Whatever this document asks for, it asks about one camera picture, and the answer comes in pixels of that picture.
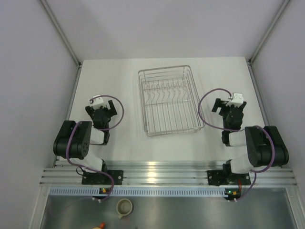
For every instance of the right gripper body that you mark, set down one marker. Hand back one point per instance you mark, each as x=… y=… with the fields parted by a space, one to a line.
x=225 y=111

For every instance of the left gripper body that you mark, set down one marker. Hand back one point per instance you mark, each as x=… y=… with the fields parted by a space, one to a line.
x=107 y=115

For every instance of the metal wire dish rack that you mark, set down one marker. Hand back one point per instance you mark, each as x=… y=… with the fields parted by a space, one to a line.
x=169 y=100

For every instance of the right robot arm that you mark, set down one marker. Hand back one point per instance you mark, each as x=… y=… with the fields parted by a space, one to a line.
x=265 y=146

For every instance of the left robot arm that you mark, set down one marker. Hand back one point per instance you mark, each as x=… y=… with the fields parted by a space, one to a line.
x=74 y=140

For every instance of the beige grey cup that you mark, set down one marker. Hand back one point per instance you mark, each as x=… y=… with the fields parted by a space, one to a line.
x=124 y=207

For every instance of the small orange cup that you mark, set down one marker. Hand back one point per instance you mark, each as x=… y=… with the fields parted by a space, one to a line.
x=101 y=226

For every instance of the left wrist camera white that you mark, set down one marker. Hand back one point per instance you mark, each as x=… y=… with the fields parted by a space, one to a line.
x=97 y=102

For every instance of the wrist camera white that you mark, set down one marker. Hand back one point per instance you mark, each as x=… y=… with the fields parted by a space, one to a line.
x=97 y=102
x=236 y=99

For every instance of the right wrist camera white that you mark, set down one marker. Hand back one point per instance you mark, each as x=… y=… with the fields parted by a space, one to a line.
x=236 y=99

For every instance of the right frame post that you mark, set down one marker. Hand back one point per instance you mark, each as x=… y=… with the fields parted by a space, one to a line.
x=271 y=27

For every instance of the frame post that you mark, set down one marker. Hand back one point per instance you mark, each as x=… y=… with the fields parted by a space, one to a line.
x=60 y=31
x=271 y=27

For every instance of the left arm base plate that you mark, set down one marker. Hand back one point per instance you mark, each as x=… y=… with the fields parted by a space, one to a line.
x=93 y=178

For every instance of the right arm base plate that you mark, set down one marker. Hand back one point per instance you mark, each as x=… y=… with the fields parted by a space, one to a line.
x=220 y=178

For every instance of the aluminium mounting rail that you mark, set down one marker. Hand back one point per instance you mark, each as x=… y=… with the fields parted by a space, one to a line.
x=168 y=173

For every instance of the white slotted cable duct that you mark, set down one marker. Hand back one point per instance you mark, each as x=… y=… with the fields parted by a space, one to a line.
x=140 y=192

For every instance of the left frame post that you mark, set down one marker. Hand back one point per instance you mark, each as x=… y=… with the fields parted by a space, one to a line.
x=60 y=31

